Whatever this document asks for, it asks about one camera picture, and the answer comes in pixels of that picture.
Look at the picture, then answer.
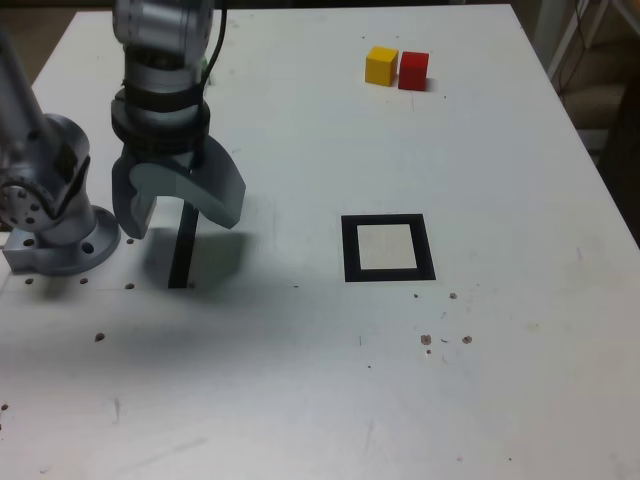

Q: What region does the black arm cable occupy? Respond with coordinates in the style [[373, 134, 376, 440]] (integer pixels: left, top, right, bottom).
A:
[[192, 0, 230, 169]]

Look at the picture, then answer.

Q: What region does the black tape square outline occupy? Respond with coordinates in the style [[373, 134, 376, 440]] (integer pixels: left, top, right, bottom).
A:
[[340, 213, 437, 284]]

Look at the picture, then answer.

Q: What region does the red cube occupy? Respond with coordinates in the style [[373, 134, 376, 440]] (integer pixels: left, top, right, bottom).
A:
[[398, 50, 431, 92]]

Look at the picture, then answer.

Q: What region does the black tape strip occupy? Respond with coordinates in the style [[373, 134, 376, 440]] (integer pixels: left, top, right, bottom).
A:
[[167, 199, 200, 290]]

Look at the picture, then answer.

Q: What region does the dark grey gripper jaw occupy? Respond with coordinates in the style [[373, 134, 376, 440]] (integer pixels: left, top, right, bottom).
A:
[[111, 152, 159, 240]]

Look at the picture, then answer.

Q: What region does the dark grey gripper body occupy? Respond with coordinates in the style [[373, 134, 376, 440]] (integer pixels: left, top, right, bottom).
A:
[[118, 139, 207, 172]]

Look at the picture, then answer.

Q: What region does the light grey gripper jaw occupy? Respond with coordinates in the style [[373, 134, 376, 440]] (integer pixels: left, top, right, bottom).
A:
[[128, 135, 247, 230]]

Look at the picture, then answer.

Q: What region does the yellow cube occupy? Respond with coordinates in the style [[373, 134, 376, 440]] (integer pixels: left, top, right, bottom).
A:
[[364, 46, 400, 87]]

